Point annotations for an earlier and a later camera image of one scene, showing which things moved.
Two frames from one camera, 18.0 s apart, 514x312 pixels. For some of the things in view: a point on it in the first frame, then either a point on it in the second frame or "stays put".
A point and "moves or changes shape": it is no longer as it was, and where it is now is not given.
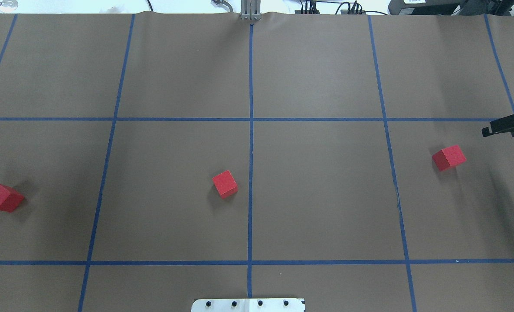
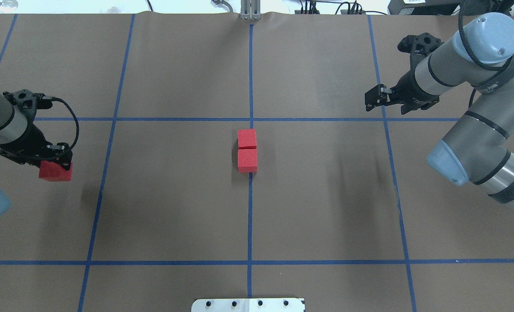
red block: x=445 y=157 moves or changes shape
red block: x=225 y=184 → x=247 y=160
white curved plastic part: x=222 y=3 stays put
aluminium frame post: x=250 y=10 stays put
